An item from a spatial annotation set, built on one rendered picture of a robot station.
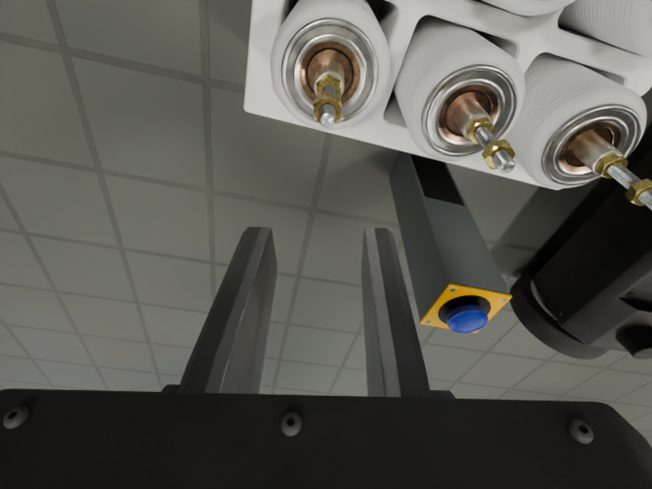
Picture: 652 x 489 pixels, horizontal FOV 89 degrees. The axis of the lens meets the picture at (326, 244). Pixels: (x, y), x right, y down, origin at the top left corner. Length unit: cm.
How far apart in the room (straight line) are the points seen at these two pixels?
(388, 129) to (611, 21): 19
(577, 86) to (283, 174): 43
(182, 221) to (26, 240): 37
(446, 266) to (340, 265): 43
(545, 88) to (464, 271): 18
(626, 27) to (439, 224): 22
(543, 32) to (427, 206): 20
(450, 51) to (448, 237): 19
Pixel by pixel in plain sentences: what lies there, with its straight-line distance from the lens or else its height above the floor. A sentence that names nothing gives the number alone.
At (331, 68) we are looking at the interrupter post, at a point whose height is 27.
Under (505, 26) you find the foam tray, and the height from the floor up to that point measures 18.
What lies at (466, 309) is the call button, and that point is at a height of 33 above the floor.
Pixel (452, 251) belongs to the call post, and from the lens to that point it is 39.
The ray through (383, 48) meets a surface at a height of 25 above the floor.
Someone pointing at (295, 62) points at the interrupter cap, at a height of 25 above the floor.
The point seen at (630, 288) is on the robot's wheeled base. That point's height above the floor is 19.
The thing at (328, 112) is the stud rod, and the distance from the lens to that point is 21.
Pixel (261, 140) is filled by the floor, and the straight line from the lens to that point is 60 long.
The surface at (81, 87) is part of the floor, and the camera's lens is 68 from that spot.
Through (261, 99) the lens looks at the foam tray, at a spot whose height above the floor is 18.
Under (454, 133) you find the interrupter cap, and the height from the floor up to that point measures 25.
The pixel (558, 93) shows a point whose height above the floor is 22.
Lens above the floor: 53
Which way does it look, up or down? 48 degrees down
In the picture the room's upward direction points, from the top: 178 degrees counter-clockwise
